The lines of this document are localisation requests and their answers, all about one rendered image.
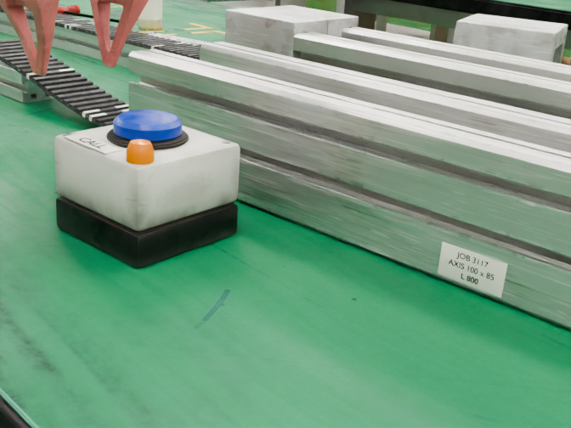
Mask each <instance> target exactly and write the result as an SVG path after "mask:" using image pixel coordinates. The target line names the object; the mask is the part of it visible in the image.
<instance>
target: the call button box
mask: <svg viewBox="0 0 571 428"><path fill-rule="evenodd" d="M131 140H132V139H128V138H122V137H120V136H117V135H116V134H114V130H113V125H111V126H106V127H98V128H93V129H88V130H84V131H79V132H71V133H64V134H61V135H59V136H57V137H55V139H54V158H55V178H56V190H57V193H58V194H59V195H60V197H58V198H57V199H56V215H57V225H58V227H59V228H61V229H62V230H64V231H66V232H67V233H69V234H72V235H74V236H76V237H77V238H79V239H82V240H84V241H86V242H88V243H89V244H90V245H93V246H95V247H97V248H99V249H101V250H102V251H105V252H107V253H109V254H111V255H112V256H115V257H116V258H118V259H120V260H122V261H124V262H126V263H128V264H130V265H132V266H134V267H136V268H142V267H144V266H147V265H150V264H152V263H155V262H158V261H161V260H164V259H167V258H168V257H171V256H176V255H178V254H180V253H183V252H186V251H190V250H192V249H194V248H197V247H200V246H202V245H206V244H209V243H212V242H213V241H216V240H219V239H223V238H225V237H228V236H230V235H233V234H235V233H236V231H237V218H238V206H237V205H236V204H235V203H233V202H235V201H236V200H237V197H238V185H239V167H240V146H239V145H238V144H236V143H233V142H231V141H229V140H225V139H222V138H218V137H215V136H212V135H210V134H207V133H204V132H199V131H196V130H194V129H191V128H188V127H184V126H182V134H181V135H180V136H178V137H176V138H172V139H168V140H161V141H150V142H151V144H152V146H153V148H154V151H155V161H154V162H153V163H150V164H147V165H135V164H131V163H128V162H127V146H128V145H129V143H130V141H131Z"/></svg>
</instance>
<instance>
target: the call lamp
mask: <svg viewBox="0 0 571 428"><path fill-rule="evenodd" d="M154 161H155V151H154V148H153V146H152V144H151V142H150V141H149V140H146V139H134V140H131V141H130V143H129V145H128V146H127V162H128V163H131V164H135V165H147V164H150V163H153V162H154Z"/></svg>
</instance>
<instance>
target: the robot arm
mask: <svg viewBox="0 0 571 428"><path fill-rule="evenodd" d="M148 1H149V0H90V3H91V7H92V11H93V19H94V24H95V29H96V33H97V38H98V42H99V50H100V53H101V57H102V60H103V64H104V65H106V66H109V67H115V66H116V63H117V61H118V59H119V57H120V54H121V52H122V49H123V47H124V44H125V42H126V40H127V37H128V35H129V33H130V32H131V30H132V28H133V27H134V25H135V23H136V22H137V20H138V18H139V16H140V15H141V13H142V11H143V10H144V7H145V5H146V4H147V2H148ZM110 3H116V4H120V5H122V7H123V10H122V15H121V18H120V21H119V24H118V27H117V29H116V34H115V36H114V40H113V43H112V45H110ZM0 5H1V7H2V9H3V11H4V13H5V14H6V15H7V17H8V20H9V21H10V23H11V25H12V26H13V28H14V30H15V31H16V33H17V35H18V37H19V39H20V41H21V44H22V46H23V49H24V50H25V54H26V57H27V58H28V60H29V63H30V65H31V68H32V71H33V73H34V74H37V75H39V76H46V73H47V68H48V62H49V57H50V52H51V47H52V42H53V37H54V27H55V22H56V17H57V12H58V6H59V0H0ZM24 7H27V9H29V10H30V11H31V12H32V13H33V17H34V23H35V29H36V35H37V48H36V46H35V43H34V40H33V37H32V34H31V29H30V27H29V24H28V20H27V18H26V15H25V10H24Z"/></svg>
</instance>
